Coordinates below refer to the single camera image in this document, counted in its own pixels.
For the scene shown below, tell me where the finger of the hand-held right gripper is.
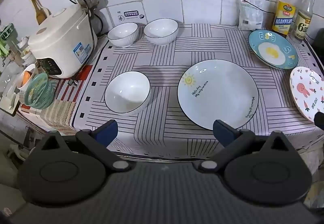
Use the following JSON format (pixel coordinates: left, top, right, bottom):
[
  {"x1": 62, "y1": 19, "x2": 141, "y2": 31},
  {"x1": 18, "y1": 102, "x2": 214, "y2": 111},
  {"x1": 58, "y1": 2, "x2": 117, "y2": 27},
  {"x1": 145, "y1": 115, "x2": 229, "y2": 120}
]
[{"x1": 314, "y1": 111, "x2": 324, "y2": 131}]

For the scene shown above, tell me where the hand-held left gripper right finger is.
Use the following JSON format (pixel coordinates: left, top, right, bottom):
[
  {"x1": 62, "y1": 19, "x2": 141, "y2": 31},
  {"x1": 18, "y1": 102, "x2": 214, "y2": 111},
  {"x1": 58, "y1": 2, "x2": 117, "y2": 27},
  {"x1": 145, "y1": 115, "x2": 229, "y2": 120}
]
[{"x1": 193, "y1": 120, "x2": 293, "y2": 172}]

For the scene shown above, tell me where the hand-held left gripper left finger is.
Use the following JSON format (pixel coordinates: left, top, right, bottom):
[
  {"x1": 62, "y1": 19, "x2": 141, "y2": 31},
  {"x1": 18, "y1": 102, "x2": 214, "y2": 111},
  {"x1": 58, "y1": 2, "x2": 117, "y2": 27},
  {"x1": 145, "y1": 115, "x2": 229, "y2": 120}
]
[{"x1": 38, "y1": 120, "x2": 131, "y2": 171}]

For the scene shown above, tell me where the pink cartoon-print plate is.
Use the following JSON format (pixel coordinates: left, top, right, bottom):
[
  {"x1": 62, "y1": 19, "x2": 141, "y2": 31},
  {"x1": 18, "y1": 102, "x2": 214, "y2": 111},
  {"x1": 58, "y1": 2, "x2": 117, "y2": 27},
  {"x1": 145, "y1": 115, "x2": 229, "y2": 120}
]
[{"x1": 289, "y1": 66, "x2": 324, "y2": 123}]

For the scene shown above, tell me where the large pale sun-print plate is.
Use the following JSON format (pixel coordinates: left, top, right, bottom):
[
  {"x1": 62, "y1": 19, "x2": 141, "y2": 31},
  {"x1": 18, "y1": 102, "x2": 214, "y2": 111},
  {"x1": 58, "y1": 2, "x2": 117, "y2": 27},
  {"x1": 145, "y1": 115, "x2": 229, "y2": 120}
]
[{"x1": 177, "y1": 59, "x2": 259, "y2": 131}]

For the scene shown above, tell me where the white ribbed bowl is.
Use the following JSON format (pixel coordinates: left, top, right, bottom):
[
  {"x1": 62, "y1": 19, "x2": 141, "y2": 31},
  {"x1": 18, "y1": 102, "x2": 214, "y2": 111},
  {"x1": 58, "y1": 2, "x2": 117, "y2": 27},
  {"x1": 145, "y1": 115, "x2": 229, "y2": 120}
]
[
  {"x1": 143, "y1": 18, "x2": 179, "y2": 46},
  {"x1": 107, "y1": 22, "x2": 139, "y2": 48},
  {"x1": 104, "y1": 71, "x2": 151, "y2": 115}
]

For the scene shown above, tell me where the blue fried-egg plate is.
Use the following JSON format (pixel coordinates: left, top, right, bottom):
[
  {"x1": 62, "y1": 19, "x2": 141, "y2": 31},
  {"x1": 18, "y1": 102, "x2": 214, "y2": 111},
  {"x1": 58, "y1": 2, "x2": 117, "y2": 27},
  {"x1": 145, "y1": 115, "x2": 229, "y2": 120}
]
[{"x1": 248, "y1": 30, "x2": 299, "y2": 70}]

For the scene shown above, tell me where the red patterned cloth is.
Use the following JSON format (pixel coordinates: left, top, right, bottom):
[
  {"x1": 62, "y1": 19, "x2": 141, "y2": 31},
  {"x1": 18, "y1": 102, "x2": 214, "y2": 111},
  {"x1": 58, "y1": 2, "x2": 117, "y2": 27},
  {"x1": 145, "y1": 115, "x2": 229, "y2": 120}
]
[{"x1": 19, "y1": 64, "x2": 94, "y2": 131}]

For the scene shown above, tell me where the black appliance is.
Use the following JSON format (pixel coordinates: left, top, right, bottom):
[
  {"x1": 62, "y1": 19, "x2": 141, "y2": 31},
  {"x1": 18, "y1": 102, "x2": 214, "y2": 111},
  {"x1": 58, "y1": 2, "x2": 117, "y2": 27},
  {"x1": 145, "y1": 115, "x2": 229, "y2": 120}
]
[{"x1": 311, "y1": 29, "x2": 324, "y2": 64}]

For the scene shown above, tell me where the green plastic basket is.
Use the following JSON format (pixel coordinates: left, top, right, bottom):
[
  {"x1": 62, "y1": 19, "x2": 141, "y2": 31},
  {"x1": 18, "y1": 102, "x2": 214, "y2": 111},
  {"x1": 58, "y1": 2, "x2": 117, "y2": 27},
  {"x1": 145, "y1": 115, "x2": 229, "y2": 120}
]
[{"x1": 24, "y1": 73, "x2": 59, "y2": 108}]

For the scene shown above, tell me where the striped tablecloth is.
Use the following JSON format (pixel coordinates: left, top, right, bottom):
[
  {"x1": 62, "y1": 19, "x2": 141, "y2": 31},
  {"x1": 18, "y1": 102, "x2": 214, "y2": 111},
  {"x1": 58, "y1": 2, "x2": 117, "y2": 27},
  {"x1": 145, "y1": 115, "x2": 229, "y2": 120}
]
[{"x1": 71, "y1": 23, "x2": 324, "y2": 161}]

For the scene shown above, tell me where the clear vinegar bottle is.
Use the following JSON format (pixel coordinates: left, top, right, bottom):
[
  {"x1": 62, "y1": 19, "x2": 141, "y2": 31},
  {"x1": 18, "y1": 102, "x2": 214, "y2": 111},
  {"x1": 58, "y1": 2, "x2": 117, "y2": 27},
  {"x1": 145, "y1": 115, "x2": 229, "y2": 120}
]
[{"x1": 291, "y1": 0, "x2": 316, "y2": 43}]

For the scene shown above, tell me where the white rice cooker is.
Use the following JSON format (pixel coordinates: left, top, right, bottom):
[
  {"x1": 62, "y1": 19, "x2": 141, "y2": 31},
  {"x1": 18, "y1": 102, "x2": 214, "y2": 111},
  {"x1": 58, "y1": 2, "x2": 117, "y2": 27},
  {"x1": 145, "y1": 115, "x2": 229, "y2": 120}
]
[{"x1": 27, "y1": 6, "x2": 98, "y2": 79}]

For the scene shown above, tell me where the yellow-label cooking wine bottle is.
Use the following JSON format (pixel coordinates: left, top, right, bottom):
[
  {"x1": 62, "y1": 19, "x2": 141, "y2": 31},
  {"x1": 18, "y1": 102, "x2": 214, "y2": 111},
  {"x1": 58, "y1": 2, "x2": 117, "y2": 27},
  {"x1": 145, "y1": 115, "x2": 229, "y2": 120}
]
[{"x1": 272, "y1": 0, "x2": 297, "y2": 36}]

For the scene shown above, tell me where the white salt bag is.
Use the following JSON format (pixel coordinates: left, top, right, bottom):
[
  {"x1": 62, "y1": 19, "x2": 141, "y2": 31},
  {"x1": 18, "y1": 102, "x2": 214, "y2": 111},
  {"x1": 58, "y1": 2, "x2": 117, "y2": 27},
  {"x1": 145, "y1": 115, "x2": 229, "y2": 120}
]
[{"x1": 238, "y1": 0, "x2": 266, "y2": 31}]

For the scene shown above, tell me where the green plastic item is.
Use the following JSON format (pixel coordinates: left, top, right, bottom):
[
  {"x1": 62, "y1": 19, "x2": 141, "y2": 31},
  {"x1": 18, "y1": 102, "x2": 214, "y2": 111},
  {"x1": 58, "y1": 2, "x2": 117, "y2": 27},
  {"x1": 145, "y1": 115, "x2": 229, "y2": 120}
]
[{"x1": 0, "y1": 23, "x2": 17, "y2": 56}]

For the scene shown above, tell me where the black rice cooker cord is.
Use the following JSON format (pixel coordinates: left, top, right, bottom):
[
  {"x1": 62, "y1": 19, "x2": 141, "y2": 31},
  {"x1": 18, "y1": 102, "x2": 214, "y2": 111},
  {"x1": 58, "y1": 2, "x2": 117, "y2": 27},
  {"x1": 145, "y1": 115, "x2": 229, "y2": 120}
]
[{"x1": 68, "y1": 0, "x2": 105, "y2": 87}]

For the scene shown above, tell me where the wall sticker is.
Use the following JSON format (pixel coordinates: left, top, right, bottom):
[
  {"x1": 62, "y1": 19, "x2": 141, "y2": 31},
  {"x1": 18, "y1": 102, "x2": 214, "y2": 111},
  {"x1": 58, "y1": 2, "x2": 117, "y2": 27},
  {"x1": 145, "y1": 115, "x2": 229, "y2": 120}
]
[{"x1": 117, "y1": 10, "x2": 145, "y2": 22}]

